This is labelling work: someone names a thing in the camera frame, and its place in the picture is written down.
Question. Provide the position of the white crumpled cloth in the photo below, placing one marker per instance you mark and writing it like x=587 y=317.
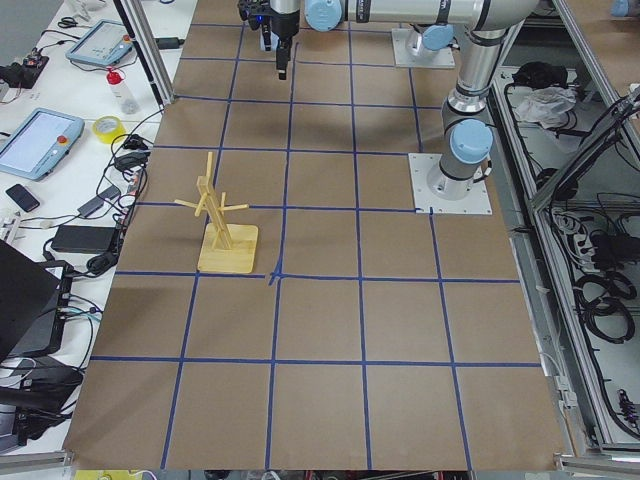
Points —
x=549 y=107

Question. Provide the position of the large black power brick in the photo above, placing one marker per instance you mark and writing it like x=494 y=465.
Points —
x=83 y=239

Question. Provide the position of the far teach pendant tablet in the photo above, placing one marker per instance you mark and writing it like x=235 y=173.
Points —
x=104 y=44

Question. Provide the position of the red capped squeeze bottle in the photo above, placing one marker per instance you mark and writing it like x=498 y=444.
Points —
x=127 y=103

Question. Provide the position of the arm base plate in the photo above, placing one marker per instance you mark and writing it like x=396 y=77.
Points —
x=435 y=193
x=442 y=59

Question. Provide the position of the black power adapter brick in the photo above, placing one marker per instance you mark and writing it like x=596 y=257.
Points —
x=169 y=43

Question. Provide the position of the black laptop computer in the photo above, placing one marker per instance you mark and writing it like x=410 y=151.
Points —
x=33 y=295

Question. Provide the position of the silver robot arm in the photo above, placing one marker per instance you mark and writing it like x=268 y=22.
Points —
x=432 y=37
x=484 y=25

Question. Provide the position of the aluminium frame post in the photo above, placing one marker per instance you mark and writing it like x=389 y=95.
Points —
x=133 y=17

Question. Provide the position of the black smartphone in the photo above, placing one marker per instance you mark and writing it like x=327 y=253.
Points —
x=25 y=200

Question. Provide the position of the wooden cup tree stand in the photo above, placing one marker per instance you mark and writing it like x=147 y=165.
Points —
x=226 y=247

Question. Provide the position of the yellow tape roll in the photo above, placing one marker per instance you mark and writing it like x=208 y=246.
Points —
x=108 y=129

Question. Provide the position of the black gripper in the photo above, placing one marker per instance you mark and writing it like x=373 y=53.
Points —
x=284 y=26

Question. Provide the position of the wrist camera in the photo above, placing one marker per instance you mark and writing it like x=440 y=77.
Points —
x=256 y=13

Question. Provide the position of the teach pendant tablet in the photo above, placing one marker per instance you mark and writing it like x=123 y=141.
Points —
x=40 y=143
x=104 y=44

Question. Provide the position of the near teach pendant tablet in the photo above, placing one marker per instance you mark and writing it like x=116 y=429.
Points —
x=40 y=143

